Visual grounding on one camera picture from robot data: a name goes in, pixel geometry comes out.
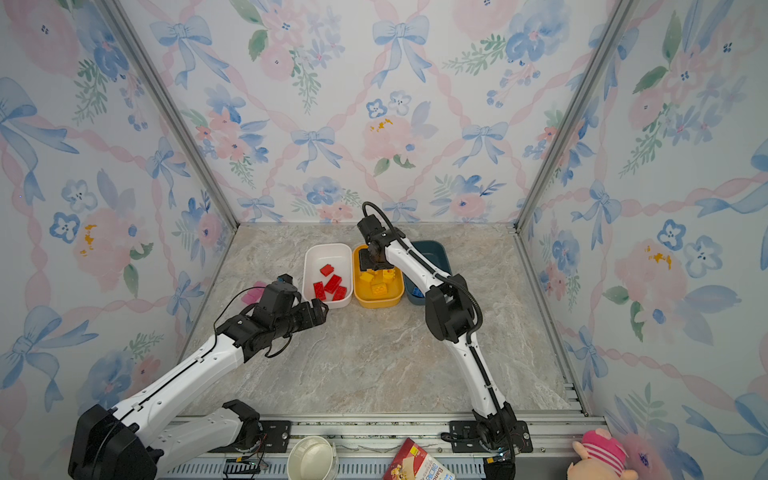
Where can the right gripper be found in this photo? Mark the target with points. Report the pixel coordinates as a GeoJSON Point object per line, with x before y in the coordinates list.
{"type": "Point", "coordinates": [363, 262]}

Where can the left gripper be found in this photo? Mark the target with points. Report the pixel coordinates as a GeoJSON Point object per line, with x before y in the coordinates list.
{"type": "Point", "coordinates": [309, 318]}

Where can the long red lego brick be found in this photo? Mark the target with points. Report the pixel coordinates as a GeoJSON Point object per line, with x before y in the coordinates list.
{"type": "Point", "coordinates": [319, 291]}

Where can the yellow plastic container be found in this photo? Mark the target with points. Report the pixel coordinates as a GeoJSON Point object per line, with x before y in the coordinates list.
{"type": "Point", "coordinates": [362, 290]}

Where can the white plastic container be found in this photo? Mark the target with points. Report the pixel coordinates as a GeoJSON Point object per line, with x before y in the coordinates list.
{"type": "Point", "coordinates": [340, 257]}

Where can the small red lego brick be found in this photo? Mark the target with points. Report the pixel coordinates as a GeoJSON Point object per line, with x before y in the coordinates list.
{"type": "Point", "coordinates": [326, 269]}

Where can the dark teal plastic container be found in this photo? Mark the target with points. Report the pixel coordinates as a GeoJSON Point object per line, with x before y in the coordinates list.
{"type": "Point", "coordinates": [435, 252]}

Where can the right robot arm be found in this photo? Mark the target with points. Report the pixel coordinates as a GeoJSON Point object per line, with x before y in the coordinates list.
{"type": "Point", "coordinates": [453, 316]}

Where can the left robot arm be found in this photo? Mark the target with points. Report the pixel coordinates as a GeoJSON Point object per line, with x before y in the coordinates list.
{"type": "Point", "coordinates": [136, 439]}

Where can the pink lego brick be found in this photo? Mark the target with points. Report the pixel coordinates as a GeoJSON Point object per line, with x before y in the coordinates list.
{"type": "Point", "coordinates": [254, 293]}

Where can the white paper bowl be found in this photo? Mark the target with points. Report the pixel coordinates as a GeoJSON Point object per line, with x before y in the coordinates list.
{"type": "Point", "coordinates": [313, 458]}

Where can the red snack box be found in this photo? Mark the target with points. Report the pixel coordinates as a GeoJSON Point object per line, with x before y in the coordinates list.
{"type": "Point", "coordinates": [412, 462]}

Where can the pink plush toy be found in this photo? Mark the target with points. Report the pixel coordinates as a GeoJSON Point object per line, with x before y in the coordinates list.
{"type": "Point", "coordinates": [600, 457]}

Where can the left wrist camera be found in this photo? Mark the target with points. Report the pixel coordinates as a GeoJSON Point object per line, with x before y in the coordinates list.
{"type": "Point", "coordinates": [285, 280]}

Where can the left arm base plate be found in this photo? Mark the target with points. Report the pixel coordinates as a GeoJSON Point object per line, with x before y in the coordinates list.
{"type": "Point", "coordinates": [271, 436]}

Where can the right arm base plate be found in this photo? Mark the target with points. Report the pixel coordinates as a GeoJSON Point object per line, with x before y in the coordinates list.
{"type": "Point", "coordinates": [479, 437]}

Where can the aluminium rail frame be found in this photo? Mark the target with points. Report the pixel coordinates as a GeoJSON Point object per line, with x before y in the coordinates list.
{"type": "Point", "coordinates": [365, 445]}

